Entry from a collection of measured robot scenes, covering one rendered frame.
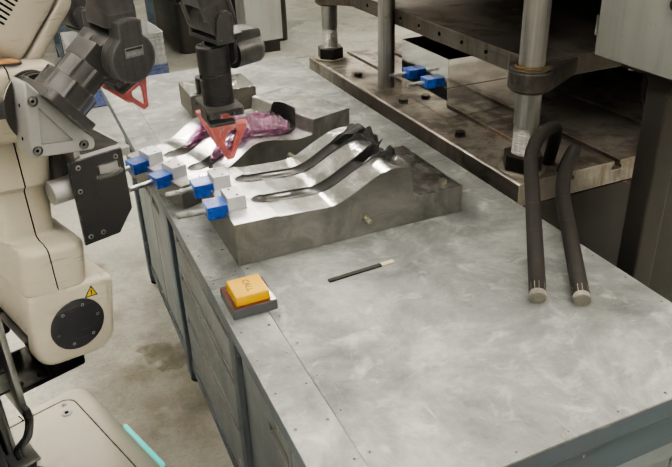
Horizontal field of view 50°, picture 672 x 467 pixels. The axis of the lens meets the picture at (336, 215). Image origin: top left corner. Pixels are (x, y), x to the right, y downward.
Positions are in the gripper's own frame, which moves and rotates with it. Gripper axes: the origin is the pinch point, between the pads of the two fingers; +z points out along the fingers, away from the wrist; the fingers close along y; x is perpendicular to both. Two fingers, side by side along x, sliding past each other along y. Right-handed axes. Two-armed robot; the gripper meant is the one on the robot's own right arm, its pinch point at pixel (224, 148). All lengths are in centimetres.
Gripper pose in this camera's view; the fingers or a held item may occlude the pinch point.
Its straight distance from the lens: 137.3
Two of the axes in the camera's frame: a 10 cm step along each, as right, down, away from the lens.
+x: -9.1, 2.3, -3.4
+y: -4.1, -4.1, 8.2
